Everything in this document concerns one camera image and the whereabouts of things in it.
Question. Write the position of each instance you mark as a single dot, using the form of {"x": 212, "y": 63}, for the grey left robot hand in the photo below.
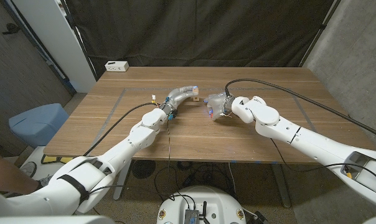
{"x": 177, "y": 97}

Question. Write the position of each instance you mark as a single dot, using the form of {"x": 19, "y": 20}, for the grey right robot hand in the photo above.
{"x": 220, "y": 104}

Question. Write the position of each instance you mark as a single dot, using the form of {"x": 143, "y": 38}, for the red headed screw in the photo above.
{"x": 211, "y": 114}

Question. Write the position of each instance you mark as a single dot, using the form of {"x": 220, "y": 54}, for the small red-capped bottle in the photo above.
{"x": 196, "y": 99}

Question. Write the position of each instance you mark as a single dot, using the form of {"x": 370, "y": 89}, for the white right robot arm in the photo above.
{"x": 300, "y": 137}

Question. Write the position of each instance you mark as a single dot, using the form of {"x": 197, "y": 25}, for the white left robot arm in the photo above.
{"x": 125, "y": 147}

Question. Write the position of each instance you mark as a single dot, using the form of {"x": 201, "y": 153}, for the wooden table panel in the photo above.
{"x": 114, "y": 109}

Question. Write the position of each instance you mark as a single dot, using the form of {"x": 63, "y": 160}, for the black backdrop cloth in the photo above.
{"x": 191, "y": 31}

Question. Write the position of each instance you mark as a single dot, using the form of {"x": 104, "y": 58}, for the white power strip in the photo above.
{"x": 116, "y": 66}

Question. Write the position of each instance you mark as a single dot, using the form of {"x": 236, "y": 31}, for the white robot torso base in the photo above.
{"x": 219, "y": 202}

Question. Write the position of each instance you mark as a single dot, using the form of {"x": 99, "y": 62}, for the white table leg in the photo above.
{"x": 123, "y": 180}
{"x": 281, "y": 186}

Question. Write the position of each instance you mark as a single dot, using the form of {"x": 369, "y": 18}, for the black backdrop stand pole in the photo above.
{"x": 81, "y": 42}
{"x": 322, "y": 26}

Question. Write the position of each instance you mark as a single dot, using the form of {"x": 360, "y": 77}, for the grey electronics module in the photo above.
{"x": 191, "y": 216}

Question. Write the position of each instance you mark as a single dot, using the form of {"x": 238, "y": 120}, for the yellow black hazard strip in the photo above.
{"x": 55, "y": 159}

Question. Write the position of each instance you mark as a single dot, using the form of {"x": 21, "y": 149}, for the blue padded bin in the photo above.
{"x": 38, "y": 124}

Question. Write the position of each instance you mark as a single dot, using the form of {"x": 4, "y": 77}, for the white sneaker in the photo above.
{"x": 28, "y": 169}

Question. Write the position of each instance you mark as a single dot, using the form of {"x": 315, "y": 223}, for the person's bare leg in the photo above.
{"x": 4, "y": 177}

